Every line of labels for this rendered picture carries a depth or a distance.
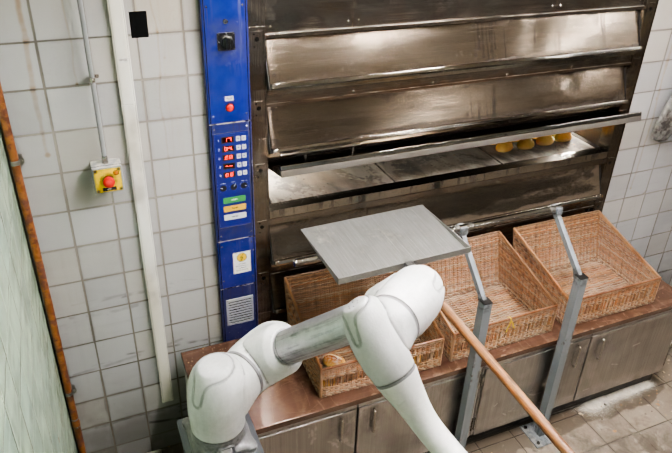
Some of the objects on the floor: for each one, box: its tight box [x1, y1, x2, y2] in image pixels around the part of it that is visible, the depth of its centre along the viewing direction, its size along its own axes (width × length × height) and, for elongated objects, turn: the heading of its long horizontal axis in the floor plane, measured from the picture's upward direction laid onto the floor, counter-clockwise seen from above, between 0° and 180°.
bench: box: [181, 244, 672, 453], centre depth 313 cm, size 56×242×58 cm, turn 110°
